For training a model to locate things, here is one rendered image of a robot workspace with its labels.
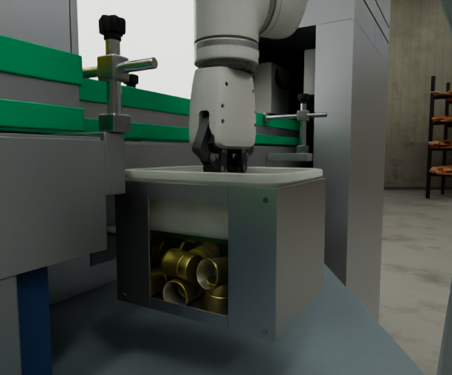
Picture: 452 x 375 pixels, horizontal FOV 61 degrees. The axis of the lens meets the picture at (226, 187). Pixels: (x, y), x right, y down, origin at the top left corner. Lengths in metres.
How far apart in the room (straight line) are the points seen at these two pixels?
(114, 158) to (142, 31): 0.53
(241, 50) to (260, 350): 0.41
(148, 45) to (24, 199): 0.62
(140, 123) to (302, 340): 0.42
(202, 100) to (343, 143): 0.76
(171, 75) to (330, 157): 0.53
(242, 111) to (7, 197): 0.29
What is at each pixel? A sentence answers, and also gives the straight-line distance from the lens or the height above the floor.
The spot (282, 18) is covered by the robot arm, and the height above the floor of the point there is 1.21.
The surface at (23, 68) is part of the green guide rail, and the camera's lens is 0.41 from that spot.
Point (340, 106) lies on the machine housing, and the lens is 1.20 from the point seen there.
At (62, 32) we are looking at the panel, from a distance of 0.78.
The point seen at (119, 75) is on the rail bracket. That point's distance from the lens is 0.45.
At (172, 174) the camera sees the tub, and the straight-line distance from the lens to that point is 0.44.
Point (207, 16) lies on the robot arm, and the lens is 0.50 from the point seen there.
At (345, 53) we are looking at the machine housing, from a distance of 1.22.
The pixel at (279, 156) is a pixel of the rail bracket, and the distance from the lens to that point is 1.01.
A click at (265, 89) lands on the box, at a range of 1.42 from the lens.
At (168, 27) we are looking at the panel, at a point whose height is 1.33.
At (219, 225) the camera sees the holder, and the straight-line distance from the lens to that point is 0.41.
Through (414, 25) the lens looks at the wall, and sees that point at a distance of 12.17.
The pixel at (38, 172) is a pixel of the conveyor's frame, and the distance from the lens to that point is 0.39.
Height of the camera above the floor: 1.03
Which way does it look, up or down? 5 degrees down
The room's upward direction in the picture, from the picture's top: straight up
